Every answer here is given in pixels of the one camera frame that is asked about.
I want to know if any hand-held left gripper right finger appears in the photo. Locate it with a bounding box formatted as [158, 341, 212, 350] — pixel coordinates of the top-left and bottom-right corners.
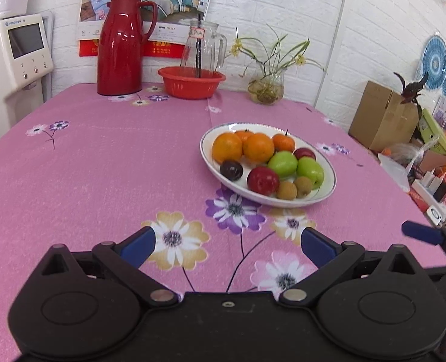
[279, 228, 422, 307]

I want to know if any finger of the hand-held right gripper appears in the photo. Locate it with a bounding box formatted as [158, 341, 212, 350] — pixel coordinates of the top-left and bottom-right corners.
[401, 221, 446, 271]

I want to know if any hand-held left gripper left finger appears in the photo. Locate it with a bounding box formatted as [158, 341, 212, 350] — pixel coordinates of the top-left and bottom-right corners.
[38, 227, 179, 306]

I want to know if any white plate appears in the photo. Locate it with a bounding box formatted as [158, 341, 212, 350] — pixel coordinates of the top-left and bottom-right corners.
[200, 122, 337, 208]

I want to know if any kiwi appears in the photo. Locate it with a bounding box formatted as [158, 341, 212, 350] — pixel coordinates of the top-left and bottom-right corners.
[294, 176, 314, 198]

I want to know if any brown longan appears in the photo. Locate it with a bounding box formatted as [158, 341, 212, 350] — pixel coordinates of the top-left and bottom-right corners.
[276, 181, 298, 200]

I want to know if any green apple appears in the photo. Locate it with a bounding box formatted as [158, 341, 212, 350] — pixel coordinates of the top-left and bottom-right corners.
[296, 156, 325, 190]

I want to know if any bright red plum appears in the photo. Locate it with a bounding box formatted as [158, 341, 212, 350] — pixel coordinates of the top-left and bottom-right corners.
[246, 166, 280, 197]

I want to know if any green mango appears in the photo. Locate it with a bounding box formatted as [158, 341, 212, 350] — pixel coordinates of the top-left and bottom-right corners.
[267, 151, 298, 178]

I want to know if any dark red plum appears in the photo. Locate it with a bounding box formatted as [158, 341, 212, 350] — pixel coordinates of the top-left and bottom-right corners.
[293, 147, 317, 162]

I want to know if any orange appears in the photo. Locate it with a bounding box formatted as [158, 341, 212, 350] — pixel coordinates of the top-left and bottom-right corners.
[243, 133, 275, 164]
[211, 132, 244, 164]

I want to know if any dark purple plum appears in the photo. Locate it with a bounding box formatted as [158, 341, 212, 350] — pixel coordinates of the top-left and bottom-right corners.
[219, 160, 243, 182]

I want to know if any white round-button device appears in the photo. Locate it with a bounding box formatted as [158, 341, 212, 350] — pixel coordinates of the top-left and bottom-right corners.
[427, 205, 446, 227]

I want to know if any white power strip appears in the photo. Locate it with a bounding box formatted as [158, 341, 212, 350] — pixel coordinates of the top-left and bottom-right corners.
[412, 170, 446, 212]

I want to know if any pink floral tablecloth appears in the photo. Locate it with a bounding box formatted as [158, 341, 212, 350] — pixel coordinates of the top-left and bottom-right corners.
[0, 82, 446, 362]

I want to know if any clear plastic bag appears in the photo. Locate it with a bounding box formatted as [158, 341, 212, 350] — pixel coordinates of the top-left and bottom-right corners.
[381, 138, 440, 170]

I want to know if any cardboard box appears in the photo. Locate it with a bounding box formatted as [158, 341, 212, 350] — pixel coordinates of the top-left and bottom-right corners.
[348, 80, 420, 153]

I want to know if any purple leaf plant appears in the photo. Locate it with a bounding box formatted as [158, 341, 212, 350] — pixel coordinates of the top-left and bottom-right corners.
[393, 71, 431, 117]

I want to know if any glass vase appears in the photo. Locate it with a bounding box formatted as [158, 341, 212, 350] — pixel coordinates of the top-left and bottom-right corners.
[247, 71, 285, 105]

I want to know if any red plastic basin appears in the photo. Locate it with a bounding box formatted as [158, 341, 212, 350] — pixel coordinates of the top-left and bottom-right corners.
[157, 66, 226, 100]

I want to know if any red thermos jug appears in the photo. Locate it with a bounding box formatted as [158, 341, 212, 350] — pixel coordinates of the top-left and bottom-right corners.
[97, 0, 159, 97]

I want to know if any green plant with yellow flowers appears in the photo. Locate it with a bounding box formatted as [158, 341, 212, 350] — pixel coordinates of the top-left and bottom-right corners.
[225, 26, 327, 84]

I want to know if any black stirring stick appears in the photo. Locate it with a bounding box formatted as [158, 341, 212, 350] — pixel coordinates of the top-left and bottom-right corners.
[196, 12, 203, 78]

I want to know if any glass pitcher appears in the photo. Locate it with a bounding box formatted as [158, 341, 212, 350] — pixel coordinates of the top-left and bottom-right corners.
[180, 21, 228, 74]

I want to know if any white water dispenser with screen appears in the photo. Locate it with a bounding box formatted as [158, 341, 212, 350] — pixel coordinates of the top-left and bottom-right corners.
[0, 12, 54, 151]

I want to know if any large blue patterned wall disc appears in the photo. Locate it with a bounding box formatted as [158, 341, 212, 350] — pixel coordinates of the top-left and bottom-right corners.
[421, 35, 446, 90]

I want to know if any white wall pipe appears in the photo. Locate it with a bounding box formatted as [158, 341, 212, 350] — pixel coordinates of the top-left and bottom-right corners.
[313, 0, 356, 107]

